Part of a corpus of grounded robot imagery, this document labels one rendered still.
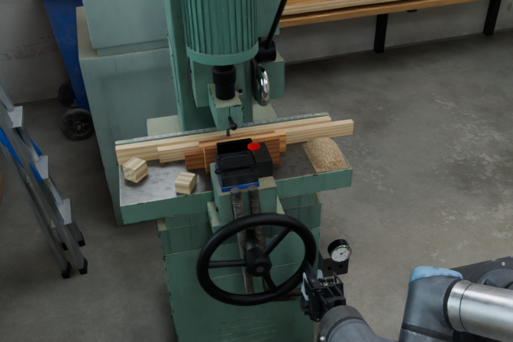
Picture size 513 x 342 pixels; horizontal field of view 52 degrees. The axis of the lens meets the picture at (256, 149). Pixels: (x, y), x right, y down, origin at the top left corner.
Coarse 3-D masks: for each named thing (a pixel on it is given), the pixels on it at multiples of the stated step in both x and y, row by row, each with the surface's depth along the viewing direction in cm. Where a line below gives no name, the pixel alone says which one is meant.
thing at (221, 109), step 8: (208, 88) 141; (208, 96) 144; (216, 104) 134; (224, 104) 134; (232, 104) 133; (240, 104) 133; (216, 112) 133; (224, 112) 133; (232, 112) 134; (240, 112) 134; (216, 120) 134; (224, 120) 135; (240, 120) 136; (224, 128) 136
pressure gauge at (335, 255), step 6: (336, 240) 146; (342, 240) 146; (330, 246) 146; (336, 246) 145; (342, 246) 144; (348, 246) 145; (330, 252) 146; (336, 252) 145; (342, 252) 146; (348, 252) 146; (336, 258) 147; (342, 258) 147
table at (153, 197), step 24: (288, 144) 148; (336, 144) 148; (120, 168) 141; (168, 168) 140; (288, 168) 139; (312, 168) 139; (120, 192) 132; (144, 192) 132; (168, 192) 132; (192, 192) 131; (288, 192) 138; (144, 216) 131; (168, 216) 133; (216, 216) 128
